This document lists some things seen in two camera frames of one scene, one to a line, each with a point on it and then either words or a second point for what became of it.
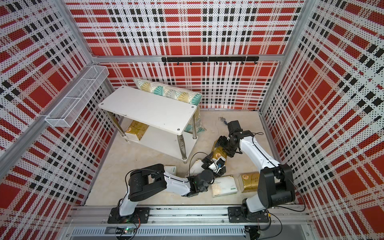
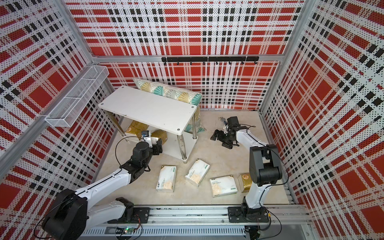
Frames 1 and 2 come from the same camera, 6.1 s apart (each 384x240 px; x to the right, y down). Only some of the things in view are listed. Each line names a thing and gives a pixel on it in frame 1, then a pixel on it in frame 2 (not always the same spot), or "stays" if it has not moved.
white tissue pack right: [224, 185] stays
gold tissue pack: [137, 128] stays
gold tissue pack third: [250, 181] stays
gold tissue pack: [218, 152] -> [160, 134]
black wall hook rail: [212, 59] stays
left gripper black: [207, 162] -> [157, 148]
